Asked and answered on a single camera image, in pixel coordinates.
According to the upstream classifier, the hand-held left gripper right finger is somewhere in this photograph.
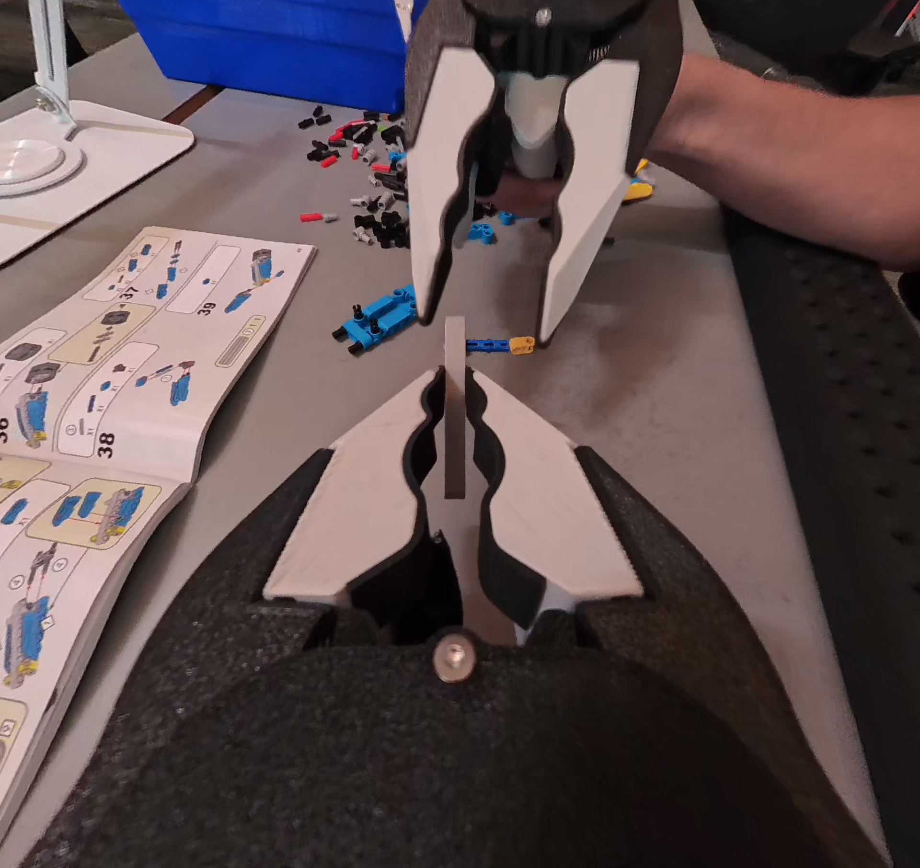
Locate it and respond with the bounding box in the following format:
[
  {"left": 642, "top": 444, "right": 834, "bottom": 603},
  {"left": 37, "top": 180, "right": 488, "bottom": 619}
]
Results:
[{"left": 469, "top": 368, "right": 644, "bottom": 629}]

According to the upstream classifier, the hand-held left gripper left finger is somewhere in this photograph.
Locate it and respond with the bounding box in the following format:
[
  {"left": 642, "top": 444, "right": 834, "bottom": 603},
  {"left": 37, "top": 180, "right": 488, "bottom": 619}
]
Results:
[{"left": 262, "top": 366, "right": 464, "bottom": 645}]

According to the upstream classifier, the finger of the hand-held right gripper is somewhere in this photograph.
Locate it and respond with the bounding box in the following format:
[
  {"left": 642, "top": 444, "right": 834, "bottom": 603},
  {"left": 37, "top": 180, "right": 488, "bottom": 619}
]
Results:
[
  {"left": 535, "top": 57, "right": 642, "bottom": 349},
  {"left": 404, "top": 46, "right": 502, "bottom": 328}
]

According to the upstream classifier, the pile of building block pieces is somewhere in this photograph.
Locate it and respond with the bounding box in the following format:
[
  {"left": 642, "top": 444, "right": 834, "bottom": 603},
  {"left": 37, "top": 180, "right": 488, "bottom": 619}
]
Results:
[{"left": 298, "top": 102, "right": 656, "bottom": 251}]

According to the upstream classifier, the grey beam piece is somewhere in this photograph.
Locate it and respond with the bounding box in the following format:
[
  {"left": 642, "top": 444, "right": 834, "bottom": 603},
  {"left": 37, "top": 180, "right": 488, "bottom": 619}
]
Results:
[{"left": 443, "top": 315, "right": 470, "bottom": 502}]

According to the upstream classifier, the blue block piece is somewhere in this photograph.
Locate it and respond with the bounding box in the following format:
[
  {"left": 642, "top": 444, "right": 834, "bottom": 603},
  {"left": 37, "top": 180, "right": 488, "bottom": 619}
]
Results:
[{"left": 331, "top": 284, "right": 420, "bottom": 357}]

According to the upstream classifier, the person's right forearm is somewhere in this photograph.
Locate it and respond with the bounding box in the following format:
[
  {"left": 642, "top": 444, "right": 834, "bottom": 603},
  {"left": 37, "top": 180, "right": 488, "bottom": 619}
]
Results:
[{"left": 643, "top": 52, "right": 920, "bottom": 273}]

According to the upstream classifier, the grey desk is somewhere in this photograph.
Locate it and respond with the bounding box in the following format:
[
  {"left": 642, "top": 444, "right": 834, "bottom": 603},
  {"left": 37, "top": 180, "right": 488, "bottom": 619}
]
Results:
[{"left": 0, "top": 31, "right": 892, "bottom": 868}]

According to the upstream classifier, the person's right hand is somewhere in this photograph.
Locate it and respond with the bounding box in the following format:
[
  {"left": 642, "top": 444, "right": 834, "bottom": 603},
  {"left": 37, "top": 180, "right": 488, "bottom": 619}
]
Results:
[{"left": 492, "top": 164, "right": 569, "bottom": 218}]

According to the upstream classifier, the blue plastic bin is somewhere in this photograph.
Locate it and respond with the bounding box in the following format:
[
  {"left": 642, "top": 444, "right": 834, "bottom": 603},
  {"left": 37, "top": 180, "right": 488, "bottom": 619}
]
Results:
[{"left": 96, "top": 0, "right": 455, "bottom": 115}]

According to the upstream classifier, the instruction booklet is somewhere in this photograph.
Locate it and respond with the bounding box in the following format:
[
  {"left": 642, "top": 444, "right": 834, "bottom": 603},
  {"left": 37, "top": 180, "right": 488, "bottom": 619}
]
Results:
[{"left": 0, "top": 226, "right": 318, "bottom": 834}]

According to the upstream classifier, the white laptop stand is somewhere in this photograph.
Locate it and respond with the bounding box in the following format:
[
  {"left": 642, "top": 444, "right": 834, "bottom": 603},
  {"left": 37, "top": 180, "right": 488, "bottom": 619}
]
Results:
[{"left": 0, "top": 0, "right": 196, "bottom": 267}]

